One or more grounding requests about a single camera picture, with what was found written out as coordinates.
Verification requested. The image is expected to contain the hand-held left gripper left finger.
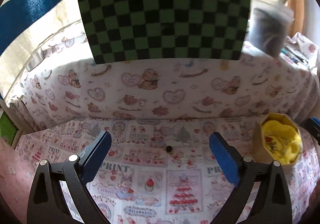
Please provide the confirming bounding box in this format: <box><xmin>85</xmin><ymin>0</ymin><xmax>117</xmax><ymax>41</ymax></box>
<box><xmin>26</xmin><ymin>131</ymin><xmax>112</xmax><ymax>224</ymax></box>

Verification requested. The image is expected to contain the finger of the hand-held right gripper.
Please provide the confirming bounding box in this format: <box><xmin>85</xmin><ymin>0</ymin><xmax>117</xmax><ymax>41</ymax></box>
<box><xmin>303</xmin><ymin>117</ymin><xmax>320</xmax><ymax>140</ymax></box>

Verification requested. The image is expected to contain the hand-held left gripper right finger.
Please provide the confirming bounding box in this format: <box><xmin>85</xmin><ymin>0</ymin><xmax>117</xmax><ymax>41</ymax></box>
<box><xmin>209</xmin><ymin>132</ymin><xmax>293</xmax><ymax>224</ymax></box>

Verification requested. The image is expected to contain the yellow octagonal box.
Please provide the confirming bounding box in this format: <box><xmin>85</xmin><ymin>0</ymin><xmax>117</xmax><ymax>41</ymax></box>
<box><xmin>252</xmin><ymin>112</ymin><xmax>303</xmax><ymax>166</ymax></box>

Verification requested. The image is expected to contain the silver charm chain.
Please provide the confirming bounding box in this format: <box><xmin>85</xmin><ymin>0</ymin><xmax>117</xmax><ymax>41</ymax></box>
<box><xmin>266</xmin><ymin>142</ymin><xmax>288</xmax><ymax>157</ymax></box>

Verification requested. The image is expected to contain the yellow cloth lining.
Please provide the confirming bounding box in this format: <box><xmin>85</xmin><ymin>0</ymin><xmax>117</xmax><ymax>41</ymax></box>
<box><xmin>261</xmin><ymin>118</ymin><xmax>302</xmax><ymax>164</ymax></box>

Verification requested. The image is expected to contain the strawberry printed tablecloth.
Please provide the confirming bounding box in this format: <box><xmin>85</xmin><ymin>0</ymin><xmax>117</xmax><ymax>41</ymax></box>
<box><xmin>14</xmin><ymin>116</ymin><xmax>318</xmax><ymax>224</ymax></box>

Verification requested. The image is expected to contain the dark pen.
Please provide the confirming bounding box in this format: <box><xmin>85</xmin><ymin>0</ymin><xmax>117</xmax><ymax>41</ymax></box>
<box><xmin>282</xmin><ymin>49</ymin><xmax>308</xmax><ymax>64</ymax></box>

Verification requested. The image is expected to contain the pink bag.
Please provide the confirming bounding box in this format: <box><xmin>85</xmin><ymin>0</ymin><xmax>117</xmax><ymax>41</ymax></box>
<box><xmin>0</xmin><ymin>136</ymin><xmax>38</xmax><ymax>224</ymax></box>

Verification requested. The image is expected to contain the green box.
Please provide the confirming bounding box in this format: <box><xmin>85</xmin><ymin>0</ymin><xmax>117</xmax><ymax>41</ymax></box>
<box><xmin>0</xmin><ymin>112</ymin><xmax>18</xmax><ymax>145</ymax></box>

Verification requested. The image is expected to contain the bear and heart printed cloth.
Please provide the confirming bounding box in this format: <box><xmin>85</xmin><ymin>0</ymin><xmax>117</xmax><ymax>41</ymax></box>
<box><xmin>10</xmin><ymin>32</ymin><xmax>320</xmax><ymax>134</ymax></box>

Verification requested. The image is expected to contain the clear plastic tub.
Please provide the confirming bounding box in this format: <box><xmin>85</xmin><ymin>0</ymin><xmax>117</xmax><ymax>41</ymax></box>
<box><xmin>246</xmin><ymin>5</ymin><xmax>295</xmax><ymax>59</ymax></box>

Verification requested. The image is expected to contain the green black checkerboard card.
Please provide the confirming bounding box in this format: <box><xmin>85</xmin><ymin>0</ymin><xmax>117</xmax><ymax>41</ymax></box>
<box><xmin>74</xmin><ymin>0</ymin><xmax>252</xmax><ymax>65</ymax></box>

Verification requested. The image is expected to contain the wooden window frame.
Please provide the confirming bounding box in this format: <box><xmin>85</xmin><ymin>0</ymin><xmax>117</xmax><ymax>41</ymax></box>
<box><xmin>287</xmin><ymin>0</ymin><xmax>308</xmax><ymax>38</ymax></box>

